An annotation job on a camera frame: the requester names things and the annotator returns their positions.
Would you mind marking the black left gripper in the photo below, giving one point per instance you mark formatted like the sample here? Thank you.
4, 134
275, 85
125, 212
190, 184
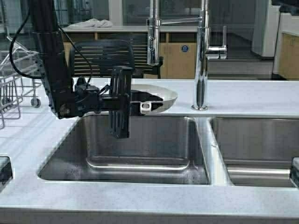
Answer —
114, 98

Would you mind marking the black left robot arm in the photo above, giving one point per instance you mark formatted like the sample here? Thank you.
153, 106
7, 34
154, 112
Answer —
66, 98

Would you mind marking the left stainless sink basin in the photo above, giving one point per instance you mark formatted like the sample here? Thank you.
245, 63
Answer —
159, 150

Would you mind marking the stainless sink basin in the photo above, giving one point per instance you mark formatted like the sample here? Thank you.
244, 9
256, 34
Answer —
159, 150
259, 152

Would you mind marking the black slatted chair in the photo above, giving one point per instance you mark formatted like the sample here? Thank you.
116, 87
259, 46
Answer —
98, 57

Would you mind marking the wooden background cabinet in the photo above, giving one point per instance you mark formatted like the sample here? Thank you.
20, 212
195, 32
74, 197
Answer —
177, 47

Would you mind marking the chrome kitchen faucet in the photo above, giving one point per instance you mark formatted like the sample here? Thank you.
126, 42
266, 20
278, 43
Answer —
204, 51

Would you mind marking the white cloth on counter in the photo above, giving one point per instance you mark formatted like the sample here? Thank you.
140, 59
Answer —
91, 23

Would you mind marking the right stainless sink basin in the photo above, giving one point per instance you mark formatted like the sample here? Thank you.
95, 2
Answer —
259, 152

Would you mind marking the wire dish rack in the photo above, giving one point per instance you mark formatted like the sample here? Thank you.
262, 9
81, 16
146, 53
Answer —
14, 88

